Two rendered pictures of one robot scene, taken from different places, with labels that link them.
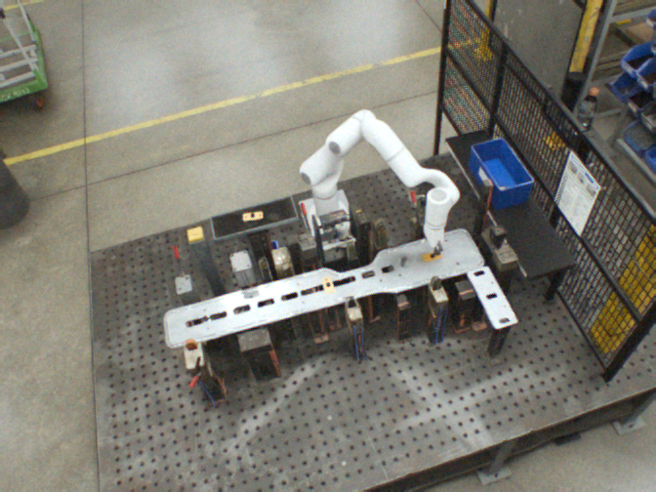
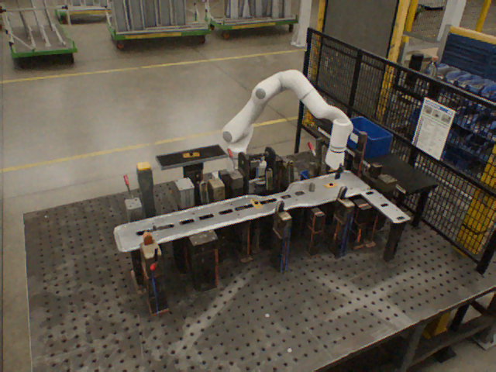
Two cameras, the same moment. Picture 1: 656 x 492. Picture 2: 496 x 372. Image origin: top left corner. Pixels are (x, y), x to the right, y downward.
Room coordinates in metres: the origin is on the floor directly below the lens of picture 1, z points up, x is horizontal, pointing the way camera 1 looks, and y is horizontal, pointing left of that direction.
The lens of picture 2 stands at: (-0.31, 0.58, 2.25)
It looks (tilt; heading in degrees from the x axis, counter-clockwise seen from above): 33 degrees down; 342
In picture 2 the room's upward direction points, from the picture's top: 2 degrees clockwise
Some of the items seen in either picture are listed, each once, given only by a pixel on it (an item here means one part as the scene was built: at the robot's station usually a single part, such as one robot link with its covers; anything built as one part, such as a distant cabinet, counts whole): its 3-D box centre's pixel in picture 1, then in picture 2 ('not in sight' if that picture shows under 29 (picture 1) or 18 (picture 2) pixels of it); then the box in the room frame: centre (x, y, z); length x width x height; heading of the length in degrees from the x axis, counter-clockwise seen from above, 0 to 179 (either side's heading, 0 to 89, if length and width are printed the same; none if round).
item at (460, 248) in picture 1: (324, 288); (253, 206); (1.32, 0.04, 1.00); 1.38 x 0.22 x 0.02; 99
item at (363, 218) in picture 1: (364, 246); (273, 187); (1.58, -0.17, 0.91); 0.07 x 0.05 x 0.42; 9
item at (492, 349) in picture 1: (498, 338); (393, 241); (1.05, -0.65, 0.84); 0.11 x 0.06 x 0.29; 9
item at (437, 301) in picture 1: (435, 314); (340, 227); (1.19, -0.41, 0.87); 0.12 x 0.09 x 0.35; 9
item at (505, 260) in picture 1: (499, 278); (380, 204); (1.31, -0.73, 0.88); 0.08 x 0.08 x 0.36; 9
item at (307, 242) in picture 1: (312, 266); (235, 202); (1.52, 0.08, 0.89); 0.13 x 0.11 x 0.38; 9
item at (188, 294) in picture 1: (194, 306); (137, 231); (1.41, 0.63, 0.88); 0.11 x 0.10 x 0.36; 9
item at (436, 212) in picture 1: (437, 205); (340, 132); (1.40, -0.44, 1.33); 0.09 x 0.08 x 0.13; 132
